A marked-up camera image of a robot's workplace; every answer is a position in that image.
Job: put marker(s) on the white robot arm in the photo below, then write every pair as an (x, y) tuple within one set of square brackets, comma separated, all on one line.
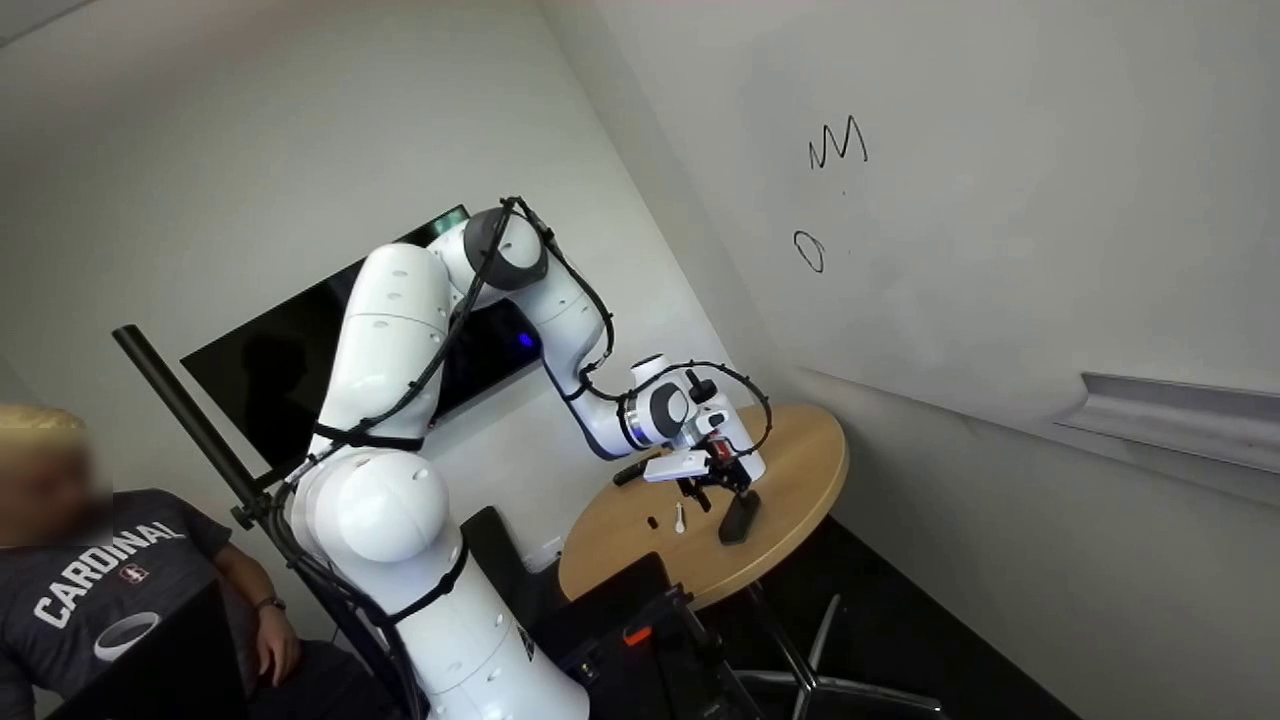
[(374, 509)]

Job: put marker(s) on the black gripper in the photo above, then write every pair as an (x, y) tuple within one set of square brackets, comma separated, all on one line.
[(711, 473)]

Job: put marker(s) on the white whiteboard marker tray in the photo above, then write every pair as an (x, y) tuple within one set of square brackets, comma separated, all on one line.
[(1171, 415)]

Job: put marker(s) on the wall whiteboard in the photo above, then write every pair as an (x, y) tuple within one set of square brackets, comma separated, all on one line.
[(978, 200)]

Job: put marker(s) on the wall mounted black monitor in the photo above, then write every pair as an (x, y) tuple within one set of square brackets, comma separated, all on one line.
[(377, 348)]

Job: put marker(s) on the black office chair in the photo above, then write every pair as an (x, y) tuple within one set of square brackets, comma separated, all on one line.
[(629, 640)]

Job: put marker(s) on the white water bottle red logo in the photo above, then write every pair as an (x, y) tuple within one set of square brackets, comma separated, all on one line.
[(731, 450)]

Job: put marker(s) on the black tripod pole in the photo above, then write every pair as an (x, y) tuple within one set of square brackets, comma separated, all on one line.
[(262, 504)]

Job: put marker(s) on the white dry erase marker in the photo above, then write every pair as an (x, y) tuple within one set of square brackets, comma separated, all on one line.
[(676, 521)]

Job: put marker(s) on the black remote on table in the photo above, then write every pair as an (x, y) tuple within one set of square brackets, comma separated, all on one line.
[(629, 473)]

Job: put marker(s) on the round wooden table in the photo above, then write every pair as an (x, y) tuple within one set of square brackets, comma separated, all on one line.
[(805, 465)]

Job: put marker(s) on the person in grey shirt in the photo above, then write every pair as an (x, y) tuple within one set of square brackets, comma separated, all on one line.
[(76, 560)]

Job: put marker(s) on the black whiteboard eraser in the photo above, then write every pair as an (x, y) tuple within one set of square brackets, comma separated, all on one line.
[(736, 516)]

